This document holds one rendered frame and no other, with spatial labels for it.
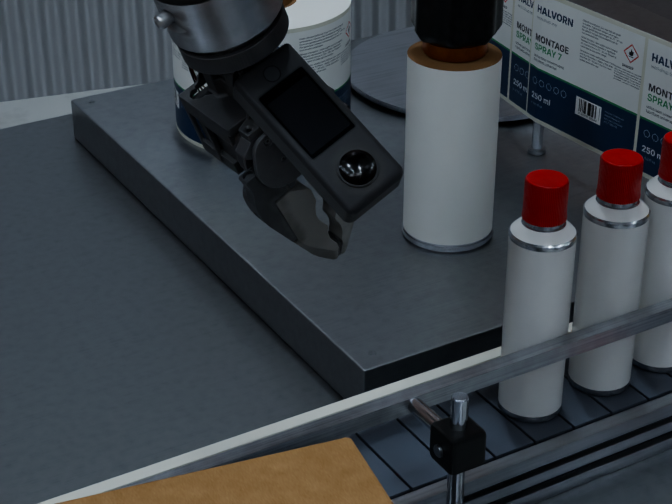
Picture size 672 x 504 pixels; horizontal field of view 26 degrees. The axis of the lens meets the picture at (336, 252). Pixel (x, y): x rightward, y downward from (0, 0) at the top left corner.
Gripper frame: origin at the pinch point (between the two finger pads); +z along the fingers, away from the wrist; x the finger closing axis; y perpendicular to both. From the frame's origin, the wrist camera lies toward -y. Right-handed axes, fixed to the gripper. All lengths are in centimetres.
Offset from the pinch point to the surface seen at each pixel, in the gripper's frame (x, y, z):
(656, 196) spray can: -24.4, -5.3, 12.8
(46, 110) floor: -39, 253, 153
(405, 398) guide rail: 2.7, -6.9, 9.4
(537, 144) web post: -38, 29, 38
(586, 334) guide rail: -12.6, -8.6, 15.9
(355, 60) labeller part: -36, 60, 39
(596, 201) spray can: -19.7, -3.9, 10.0
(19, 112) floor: -33, 256, 151
